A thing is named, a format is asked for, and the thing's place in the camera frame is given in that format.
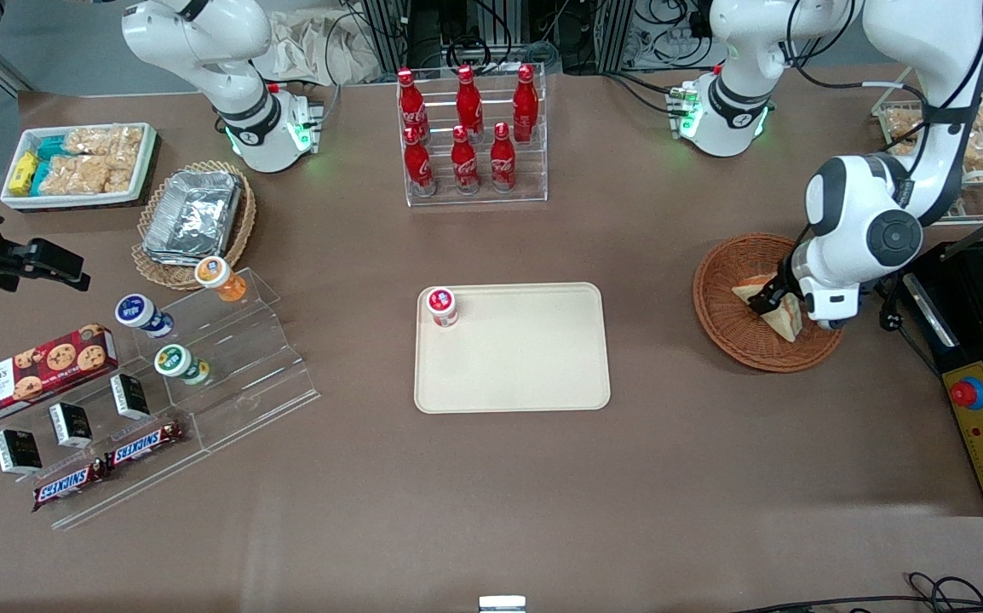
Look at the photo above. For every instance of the red cola bottle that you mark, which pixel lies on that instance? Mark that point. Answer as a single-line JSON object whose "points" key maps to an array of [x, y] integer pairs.
{"points": [[468, 102], [411, 98], [464, 166], [525, 106], [419, 166], [502, 162]]}

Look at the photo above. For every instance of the beige cloth bag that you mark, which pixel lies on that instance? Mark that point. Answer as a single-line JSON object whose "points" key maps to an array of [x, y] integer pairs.
{"points": [[313, 47]]}

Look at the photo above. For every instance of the orange lid yogurt cup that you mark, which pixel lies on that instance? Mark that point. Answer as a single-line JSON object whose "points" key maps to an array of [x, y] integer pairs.
{"points": [[217, 274]]}

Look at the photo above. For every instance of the light wicker basket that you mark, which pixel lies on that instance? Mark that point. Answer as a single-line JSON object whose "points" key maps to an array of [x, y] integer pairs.
{"points": [[159, 274]]}

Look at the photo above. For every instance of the small black box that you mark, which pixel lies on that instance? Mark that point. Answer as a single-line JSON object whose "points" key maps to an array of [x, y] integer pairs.
{"points": [[130, 396], [18, 451], [71, 424]]}

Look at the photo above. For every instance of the aluminium foil container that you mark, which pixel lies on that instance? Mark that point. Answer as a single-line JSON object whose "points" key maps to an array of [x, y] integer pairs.
{"points": [[193, 213]]}

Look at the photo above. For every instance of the beige plastic tray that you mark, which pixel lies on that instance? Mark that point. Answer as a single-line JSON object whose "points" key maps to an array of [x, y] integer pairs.
{"points": [[517, 358]]}

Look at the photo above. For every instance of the clear acrylic bottle rack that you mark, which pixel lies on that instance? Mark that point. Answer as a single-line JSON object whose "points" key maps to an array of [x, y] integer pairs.
{"points": [[534, 183]]}

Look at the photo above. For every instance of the red lid yogurt cup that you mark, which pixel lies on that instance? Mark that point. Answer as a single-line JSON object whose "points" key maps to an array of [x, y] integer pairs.
{"points": [[442, 305]]}

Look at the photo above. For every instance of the blue lid yogurt cup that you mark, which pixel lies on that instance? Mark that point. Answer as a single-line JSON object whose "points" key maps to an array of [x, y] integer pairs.
{"points": [[138, 312]]}

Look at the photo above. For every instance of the Snickers chocolate bar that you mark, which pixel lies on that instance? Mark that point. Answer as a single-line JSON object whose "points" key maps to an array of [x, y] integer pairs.
{"points": [[144, 444], [70, 485]]}

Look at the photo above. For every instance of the clear acrylic stepped display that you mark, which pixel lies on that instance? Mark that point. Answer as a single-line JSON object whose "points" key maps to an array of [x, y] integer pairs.
{"points": [[253, 375]]}

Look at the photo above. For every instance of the green lid yogurt cup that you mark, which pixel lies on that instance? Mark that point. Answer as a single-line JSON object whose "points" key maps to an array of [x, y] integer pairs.
{"points": [[176, 362]]}

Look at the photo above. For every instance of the triangular sandwich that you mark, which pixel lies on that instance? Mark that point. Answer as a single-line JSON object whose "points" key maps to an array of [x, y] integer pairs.
{"points": [[788, 322]]}

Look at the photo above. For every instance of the red Walkers cookie box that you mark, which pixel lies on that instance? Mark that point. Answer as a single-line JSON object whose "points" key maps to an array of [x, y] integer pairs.
{"points": [[31, 375]]}

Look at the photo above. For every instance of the teal snack pack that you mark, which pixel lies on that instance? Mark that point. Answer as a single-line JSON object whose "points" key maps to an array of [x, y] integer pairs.
{"points": [[40, 177], [50, 147]]}

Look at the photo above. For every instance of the brown wicker basket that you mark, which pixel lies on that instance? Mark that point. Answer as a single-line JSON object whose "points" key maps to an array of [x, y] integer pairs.
{"points": [[734, 340]]}

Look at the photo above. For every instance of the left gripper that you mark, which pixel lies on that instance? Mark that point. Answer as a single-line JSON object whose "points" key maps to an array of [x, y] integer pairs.
{"points": [[777, 292]]}

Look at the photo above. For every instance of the aluminium frame rack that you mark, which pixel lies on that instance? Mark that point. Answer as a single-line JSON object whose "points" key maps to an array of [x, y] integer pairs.
{"points": [[406, 34], [628, 34]]}

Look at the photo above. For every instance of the black appliance with glass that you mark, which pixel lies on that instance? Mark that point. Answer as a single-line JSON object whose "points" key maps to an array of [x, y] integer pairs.
{"points": [[968, 289]]}

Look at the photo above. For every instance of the yellow snack pack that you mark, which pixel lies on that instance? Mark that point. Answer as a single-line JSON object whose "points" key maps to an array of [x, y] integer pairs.
{"points": [[23, 173]]}

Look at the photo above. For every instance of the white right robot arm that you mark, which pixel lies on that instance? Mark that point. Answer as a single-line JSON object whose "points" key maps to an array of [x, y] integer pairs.
{"points": [[244, 128]]}

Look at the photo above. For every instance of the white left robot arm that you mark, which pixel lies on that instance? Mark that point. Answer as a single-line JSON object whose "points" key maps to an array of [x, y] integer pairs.
{"points": [[934, 85]]}

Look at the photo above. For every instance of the white rectangular snack tray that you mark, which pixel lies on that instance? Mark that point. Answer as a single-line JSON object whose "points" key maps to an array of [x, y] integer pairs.
{"points": [[146, 162]]}

